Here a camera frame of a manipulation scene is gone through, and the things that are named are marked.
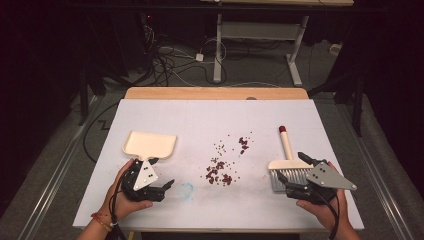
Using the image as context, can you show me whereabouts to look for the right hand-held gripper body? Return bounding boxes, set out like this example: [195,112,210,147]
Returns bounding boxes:
[284,159,358,205]

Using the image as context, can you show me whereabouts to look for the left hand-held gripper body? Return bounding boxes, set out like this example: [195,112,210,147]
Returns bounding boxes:
[120,159,167,203]

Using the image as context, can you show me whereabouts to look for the cream plastic dustpan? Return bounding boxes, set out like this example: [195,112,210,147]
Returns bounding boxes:
[122,130,178,163]

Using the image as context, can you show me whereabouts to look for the cream hand brush grey bristles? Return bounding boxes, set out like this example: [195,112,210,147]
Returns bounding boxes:
[268,125,316,194]

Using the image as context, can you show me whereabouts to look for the group of red beans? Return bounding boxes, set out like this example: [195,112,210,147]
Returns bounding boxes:
[199,131,254,187]

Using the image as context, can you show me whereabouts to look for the person's right hand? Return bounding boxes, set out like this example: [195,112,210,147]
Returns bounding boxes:
[295,161,351,232]

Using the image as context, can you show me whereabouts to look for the person's left hand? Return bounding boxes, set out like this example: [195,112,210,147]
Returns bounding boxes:
[99,159,154,224]

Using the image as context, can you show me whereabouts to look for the white foam board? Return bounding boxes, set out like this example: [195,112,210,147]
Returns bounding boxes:
[72,98,365,232]

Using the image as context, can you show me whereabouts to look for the black metal stand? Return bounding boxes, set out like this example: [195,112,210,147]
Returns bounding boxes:
[78,63,108,127]
[308,71,365,138]

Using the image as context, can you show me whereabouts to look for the wooden table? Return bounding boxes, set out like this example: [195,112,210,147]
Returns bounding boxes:
[124,86,310,101]

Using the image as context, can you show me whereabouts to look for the small white box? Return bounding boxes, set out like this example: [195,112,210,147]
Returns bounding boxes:
[328,43,344,56]

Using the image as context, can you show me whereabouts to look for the white-framed desk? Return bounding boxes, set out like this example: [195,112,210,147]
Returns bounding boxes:
[199,0,355,88]

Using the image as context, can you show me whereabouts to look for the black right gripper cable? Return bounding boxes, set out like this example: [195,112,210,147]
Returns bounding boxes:
[313,190,342,240]

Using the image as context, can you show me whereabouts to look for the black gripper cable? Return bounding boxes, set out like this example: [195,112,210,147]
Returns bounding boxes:
[109,165,129,240]
[313,190,342,240]

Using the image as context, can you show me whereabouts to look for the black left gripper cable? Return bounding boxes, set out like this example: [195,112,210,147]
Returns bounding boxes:
[109,165,129,240]

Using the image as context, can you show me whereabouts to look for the red orange bracelet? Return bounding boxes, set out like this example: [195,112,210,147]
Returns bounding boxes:
[90,211,114,233]

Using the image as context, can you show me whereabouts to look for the black floor cable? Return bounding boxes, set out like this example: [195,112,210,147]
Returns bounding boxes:
[82,101,120,165]

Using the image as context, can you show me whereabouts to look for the bundle of floor cables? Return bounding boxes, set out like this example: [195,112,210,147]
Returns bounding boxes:
[141,24,231,88]

